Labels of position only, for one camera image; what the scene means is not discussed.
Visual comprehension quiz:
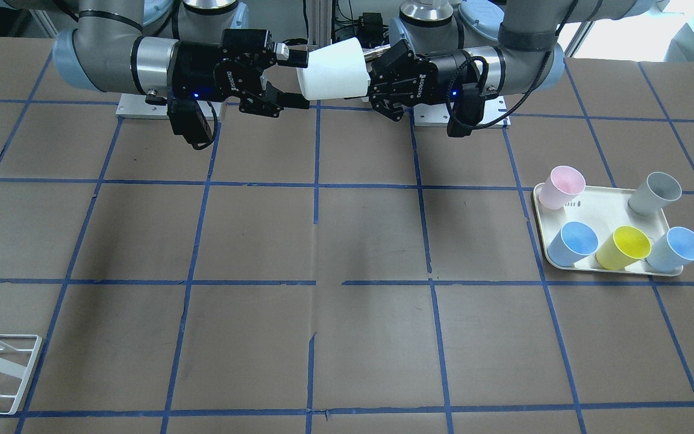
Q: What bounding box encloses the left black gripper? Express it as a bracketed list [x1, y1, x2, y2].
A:
[368, 40, 484, 121]

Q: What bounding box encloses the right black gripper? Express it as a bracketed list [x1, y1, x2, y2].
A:
[170, 28, 310, 118]

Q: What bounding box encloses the cream white cup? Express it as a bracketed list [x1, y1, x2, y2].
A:
[297, 37, 370, 101]

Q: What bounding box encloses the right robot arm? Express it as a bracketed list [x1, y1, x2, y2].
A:
[0, 1, 310, 118]

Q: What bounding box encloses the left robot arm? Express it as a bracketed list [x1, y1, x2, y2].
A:
[368, 1, 652, 127]

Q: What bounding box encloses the pink cup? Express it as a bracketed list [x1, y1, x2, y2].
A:
[537, 165, 586, 210]

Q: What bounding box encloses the light blue cup far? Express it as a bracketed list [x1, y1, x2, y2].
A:
[547, 221, 599, 267]

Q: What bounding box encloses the light blue cup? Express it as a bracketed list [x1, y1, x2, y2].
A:
[547, 221, 599, 267]
[645, 226, 694, 274]

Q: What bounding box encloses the yellow cup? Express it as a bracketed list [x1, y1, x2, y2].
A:
[595, 225, 652, 270]

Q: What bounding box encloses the grey cup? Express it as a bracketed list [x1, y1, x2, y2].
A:
[628, 171, 683, 215]

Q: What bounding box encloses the light blue cup near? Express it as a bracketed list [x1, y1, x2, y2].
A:
[645, 226, 694, 274]

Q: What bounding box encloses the silver cylinder connector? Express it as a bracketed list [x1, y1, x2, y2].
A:
[363, 44, 392, 63]

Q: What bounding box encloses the cream plastic tray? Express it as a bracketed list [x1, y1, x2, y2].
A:
[532, 183, 684, 277]

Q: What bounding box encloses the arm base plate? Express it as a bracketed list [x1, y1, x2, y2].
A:
[413, 96, 508, 128]
[116, 94, 227, 121]

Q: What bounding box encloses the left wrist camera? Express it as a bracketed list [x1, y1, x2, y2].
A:
[446, 83, 486, 137]

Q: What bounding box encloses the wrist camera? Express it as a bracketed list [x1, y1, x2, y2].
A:
[446, 83, 486, 137]
[166, 97, 217, 151]

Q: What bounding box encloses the aluminium frame post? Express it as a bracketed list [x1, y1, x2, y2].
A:
[304, 0, 336, 48]

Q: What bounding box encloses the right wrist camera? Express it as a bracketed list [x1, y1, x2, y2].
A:
[166, 97, 217, 151]

